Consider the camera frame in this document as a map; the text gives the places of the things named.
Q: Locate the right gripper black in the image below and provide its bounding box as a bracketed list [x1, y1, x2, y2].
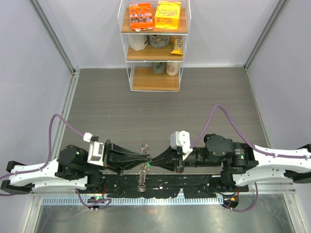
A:
[150, 144, 222, 174]

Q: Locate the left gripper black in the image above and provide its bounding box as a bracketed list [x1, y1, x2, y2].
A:
[83, 139, 152, 176]

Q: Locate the large keyring with many rings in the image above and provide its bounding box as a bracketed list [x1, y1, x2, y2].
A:
[138, 143, 151, 192]

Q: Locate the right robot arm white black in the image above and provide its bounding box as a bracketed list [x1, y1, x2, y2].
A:
[149, 131, 311, 191]

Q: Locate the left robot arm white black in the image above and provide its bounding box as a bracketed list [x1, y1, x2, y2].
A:
[0, 139, 151, 195]

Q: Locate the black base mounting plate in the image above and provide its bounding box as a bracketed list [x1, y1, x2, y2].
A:
[75, 173, 250, 199]

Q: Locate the white cup red scribble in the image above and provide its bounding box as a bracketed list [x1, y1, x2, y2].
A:
[166, 62, 179, 76]

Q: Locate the green grey cup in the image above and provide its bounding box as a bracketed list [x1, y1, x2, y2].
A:
[152, 62, 166, 74]

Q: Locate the yellow candy bag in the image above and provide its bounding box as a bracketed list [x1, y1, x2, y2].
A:
[171, 37, 183, 55]

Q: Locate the grey cartoon mug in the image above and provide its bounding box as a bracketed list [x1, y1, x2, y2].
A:
[149, 34, 170, 49]

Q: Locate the yellow snack box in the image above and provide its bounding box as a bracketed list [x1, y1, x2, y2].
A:
[155, 0, 181, 30]

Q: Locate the orange snack box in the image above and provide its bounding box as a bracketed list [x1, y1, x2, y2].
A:
[129, 2, 155, 32]

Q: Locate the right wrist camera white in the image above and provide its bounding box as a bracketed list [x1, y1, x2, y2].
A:
[170, 131, 192, 159]

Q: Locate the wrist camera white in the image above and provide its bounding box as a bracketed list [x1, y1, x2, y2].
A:
[83, 133, 104, 166]
[170, 131, 192, 159]

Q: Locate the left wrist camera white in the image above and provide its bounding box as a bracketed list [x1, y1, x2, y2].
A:
[83, 133, 104, 166]

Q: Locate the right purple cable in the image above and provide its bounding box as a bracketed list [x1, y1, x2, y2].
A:
[189, 104, 311, 160]

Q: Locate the purple cable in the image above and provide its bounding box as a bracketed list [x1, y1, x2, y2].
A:
[0, 114, 92, 196]
[189, 104, 311, 160]

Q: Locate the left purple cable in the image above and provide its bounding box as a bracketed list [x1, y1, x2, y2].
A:
[0, 114, 92, 196]

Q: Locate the white slotted cable duct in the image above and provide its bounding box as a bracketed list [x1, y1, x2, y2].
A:
[41, 195, 223, 206]

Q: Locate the white wire shelf rack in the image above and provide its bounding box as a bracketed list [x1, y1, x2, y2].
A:
[117, 0, 191, 92]

